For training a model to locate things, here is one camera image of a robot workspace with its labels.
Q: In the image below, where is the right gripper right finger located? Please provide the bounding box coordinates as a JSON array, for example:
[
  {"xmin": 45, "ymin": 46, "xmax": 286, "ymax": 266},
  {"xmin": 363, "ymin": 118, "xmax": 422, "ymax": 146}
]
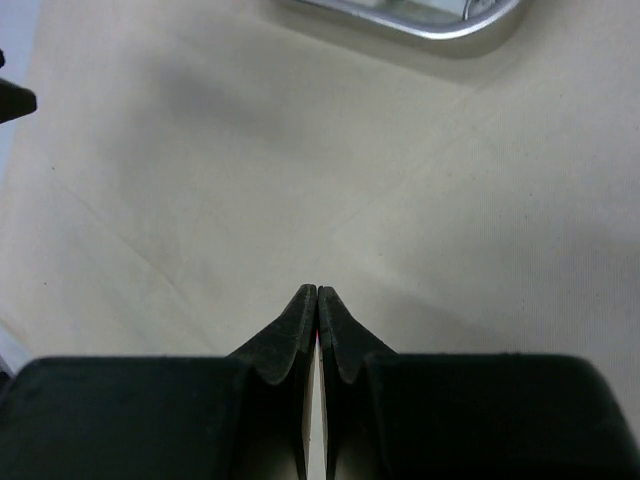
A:
[{"xmin": 317, "ymin": 287, "xmax": 639, "ymax": 479}]

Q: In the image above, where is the metal instrument tray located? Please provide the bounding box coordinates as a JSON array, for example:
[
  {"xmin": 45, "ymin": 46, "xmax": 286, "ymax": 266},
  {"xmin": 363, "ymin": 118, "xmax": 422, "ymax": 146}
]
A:
[{"xmin": 286, "ymin": 0, "xmax": 527, "ymax": 42}]

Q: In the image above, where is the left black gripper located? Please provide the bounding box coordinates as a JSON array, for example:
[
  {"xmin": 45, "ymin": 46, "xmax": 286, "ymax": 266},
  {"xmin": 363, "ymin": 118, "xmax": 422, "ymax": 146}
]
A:
[{"xmin": 0, "ymin": 78, "xmax": 37, "ymax": 124}]

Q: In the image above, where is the beige cloth wrap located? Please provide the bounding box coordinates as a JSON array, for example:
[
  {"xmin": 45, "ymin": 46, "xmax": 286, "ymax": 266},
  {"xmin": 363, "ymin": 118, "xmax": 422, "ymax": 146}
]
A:
[{"xmin": 0, "ymin": 0, "xmax": 640, "ymax": 366}]

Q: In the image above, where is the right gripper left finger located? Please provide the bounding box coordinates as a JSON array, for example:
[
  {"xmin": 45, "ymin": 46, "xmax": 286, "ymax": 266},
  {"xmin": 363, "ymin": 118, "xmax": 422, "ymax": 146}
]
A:
[{"xmin": 1, "ymin": 284, "xmax": 318, "ymax": 479}]

